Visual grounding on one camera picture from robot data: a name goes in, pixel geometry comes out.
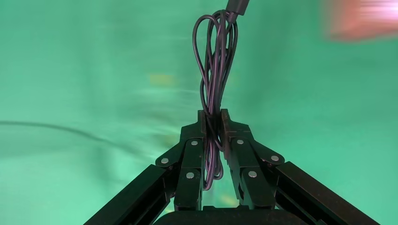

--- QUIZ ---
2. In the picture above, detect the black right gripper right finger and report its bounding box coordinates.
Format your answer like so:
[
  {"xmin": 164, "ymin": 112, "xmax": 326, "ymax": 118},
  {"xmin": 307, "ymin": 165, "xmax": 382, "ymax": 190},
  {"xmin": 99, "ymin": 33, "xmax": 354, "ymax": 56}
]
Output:
[{"xmin": 221, "ymin": 108, "xmax": 380, "ymax": 225}]

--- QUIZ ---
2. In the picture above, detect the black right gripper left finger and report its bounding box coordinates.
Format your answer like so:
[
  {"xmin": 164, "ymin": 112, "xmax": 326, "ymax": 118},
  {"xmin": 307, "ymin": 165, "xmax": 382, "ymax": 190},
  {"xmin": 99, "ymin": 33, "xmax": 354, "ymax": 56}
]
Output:
[{"xmin": 84, "ymin": 110, "xmax": 207, "ymax": 225}]

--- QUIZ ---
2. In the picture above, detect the black wired computer mouse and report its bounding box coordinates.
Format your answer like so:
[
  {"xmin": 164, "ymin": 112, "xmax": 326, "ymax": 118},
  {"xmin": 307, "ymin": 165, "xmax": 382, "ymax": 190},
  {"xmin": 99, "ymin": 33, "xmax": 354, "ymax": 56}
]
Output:
[{"xmin": 0, "ymin": 0, "xmax": 249, "ymax": 192}]

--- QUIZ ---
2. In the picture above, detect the orange cardboard box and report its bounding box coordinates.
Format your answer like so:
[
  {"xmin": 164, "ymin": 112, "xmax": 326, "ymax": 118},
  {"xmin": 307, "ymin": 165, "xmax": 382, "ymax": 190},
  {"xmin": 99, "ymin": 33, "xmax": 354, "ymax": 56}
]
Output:
[{"xmin": 321, "ymin": 0, "xmax": 398, "ymax": 43}]

